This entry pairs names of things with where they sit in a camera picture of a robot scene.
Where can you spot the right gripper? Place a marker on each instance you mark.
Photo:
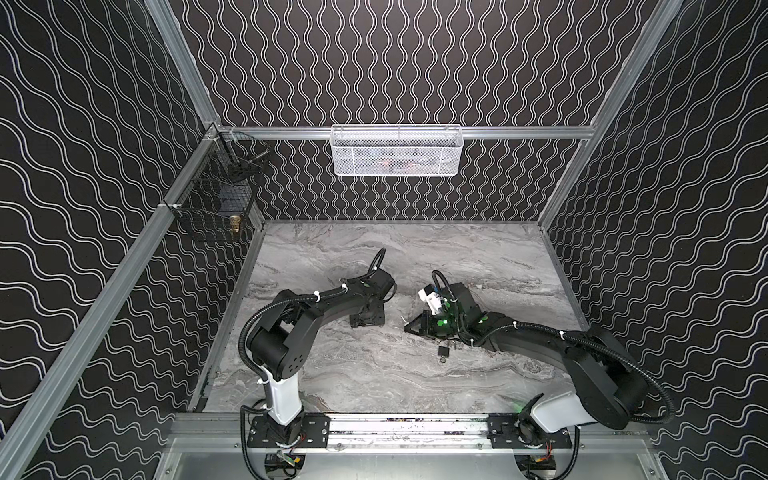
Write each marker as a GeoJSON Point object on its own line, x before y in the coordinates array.
{"type": "Point", "coordinates": [432, 321]}

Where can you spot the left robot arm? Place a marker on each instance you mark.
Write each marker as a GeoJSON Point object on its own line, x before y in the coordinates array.
{"type": "Point", "coordinates": [276, 341]}

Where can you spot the black wire basket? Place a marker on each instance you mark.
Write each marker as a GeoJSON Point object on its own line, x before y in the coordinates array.
{"type": "Point", "coordinates": [228, 173]}

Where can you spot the white mesh basket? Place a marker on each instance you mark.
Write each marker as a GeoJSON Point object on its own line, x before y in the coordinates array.
{"type": "Point", "coordinates": [387, 150]}

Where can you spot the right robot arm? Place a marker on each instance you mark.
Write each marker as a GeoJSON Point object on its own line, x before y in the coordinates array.
{"type": "Point", "coordinates": [603, 389]}

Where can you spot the black padlock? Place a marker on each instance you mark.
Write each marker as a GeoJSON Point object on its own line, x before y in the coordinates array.
{"type": "Point", "coordinates": [443, 353]}

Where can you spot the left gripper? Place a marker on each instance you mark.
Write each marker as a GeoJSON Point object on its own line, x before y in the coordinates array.
{"type": "Point", "coordinates": [366, 317]}

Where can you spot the brass object in basket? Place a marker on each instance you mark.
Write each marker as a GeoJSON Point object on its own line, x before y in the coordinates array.
{"type": "Point", "coordinates": [235, 224]}

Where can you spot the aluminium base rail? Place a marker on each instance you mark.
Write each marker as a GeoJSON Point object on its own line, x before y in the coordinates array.
{"type": "Point", "coordinates": [432, 433]}

